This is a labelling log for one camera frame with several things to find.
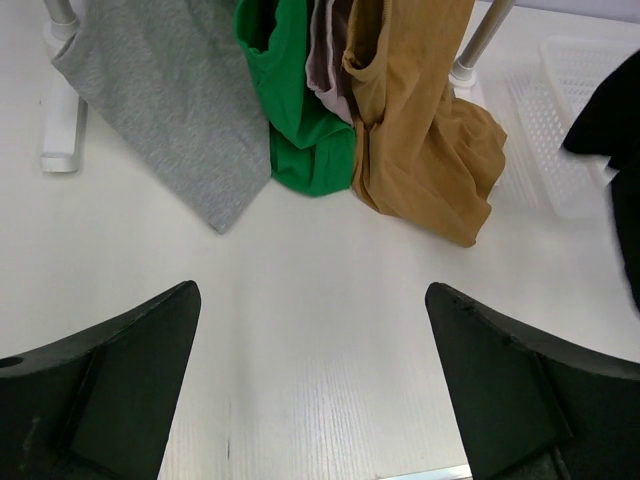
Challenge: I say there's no metal clothes rack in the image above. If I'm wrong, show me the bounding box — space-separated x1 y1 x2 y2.
40 1 514 174

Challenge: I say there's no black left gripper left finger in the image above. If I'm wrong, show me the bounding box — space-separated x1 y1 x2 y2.
1 281 201 479

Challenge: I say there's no green tank top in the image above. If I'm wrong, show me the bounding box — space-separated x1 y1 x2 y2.
234 0 356 197

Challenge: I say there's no black tank top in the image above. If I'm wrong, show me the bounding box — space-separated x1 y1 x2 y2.
562 52 639 304

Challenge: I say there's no mustard brown tank top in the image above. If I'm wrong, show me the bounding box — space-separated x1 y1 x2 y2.
342 0 507 248

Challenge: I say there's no mauve pink tank top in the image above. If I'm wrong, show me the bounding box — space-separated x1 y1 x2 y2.
305 0 353 125

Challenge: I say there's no white plastic laundry basket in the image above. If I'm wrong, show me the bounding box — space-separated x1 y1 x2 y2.
516 36 637 220

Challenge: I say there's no grey tank top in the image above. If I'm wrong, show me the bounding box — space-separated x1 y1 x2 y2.
53 0 271 233

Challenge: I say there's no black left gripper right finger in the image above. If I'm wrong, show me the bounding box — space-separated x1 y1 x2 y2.
425 283 639 479

